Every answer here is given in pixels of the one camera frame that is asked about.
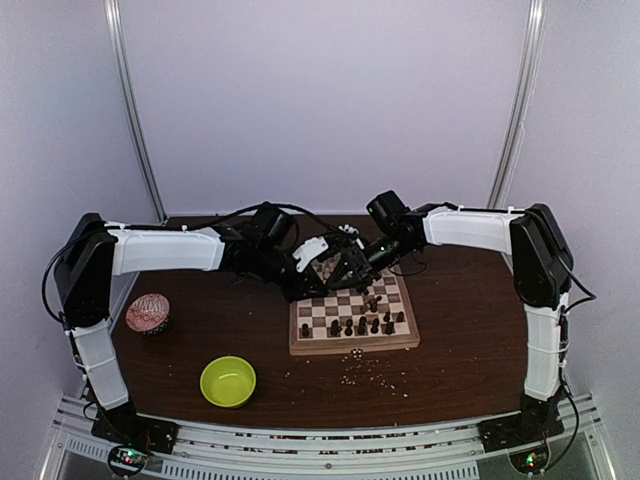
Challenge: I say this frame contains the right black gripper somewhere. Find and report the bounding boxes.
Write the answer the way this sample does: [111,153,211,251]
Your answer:
[326,232,417,291]

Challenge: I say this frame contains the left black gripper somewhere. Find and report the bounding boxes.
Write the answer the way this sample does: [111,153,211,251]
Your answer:
[252,243,328,303]

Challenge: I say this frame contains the dark queen piece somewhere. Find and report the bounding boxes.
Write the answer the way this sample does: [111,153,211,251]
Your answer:
[329,319,342,338]

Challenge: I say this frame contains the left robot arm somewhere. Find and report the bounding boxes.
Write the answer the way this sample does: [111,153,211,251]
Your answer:
[42,202,329,444]

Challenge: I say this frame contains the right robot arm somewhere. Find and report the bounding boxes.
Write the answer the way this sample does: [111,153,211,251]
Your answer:
[319,191,582,442]

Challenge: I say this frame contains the pile of dark chess pieces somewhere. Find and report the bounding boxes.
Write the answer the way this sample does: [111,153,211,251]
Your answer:
[361,295,383,313]

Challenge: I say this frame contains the wooden chess board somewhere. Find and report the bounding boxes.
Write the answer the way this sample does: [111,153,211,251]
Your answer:
[289,269,421,356]

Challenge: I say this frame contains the green plastic bowl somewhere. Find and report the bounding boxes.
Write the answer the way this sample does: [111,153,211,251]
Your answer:
[199,356,257,409]

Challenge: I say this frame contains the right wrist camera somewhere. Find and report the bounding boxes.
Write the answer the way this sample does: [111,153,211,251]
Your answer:
[337,224,360,241]

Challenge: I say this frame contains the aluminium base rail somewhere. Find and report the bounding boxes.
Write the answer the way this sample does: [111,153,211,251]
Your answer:
[39,392,609,480]

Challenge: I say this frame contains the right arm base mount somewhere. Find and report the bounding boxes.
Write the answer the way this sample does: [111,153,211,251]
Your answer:
[477,412,565,475]

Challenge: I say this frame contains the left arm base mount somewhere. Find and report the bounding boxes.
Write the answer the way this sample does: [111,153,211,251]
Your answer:
[91,417,179,478]

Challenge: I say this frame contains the right aluminium frame post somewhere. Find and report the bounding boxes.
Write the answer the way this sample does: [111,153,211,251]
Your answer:
[487,0,548,209]

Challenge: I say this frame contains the aluminium frame post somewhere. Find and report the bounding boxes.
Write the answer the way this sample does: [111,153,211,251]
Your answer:
[487,0,548,209]
[104,0,168,223]

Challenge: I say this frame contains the left aluminium frame post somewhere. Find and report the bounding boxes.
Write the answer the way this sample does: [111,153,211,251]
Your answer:
[104,0,168,223]

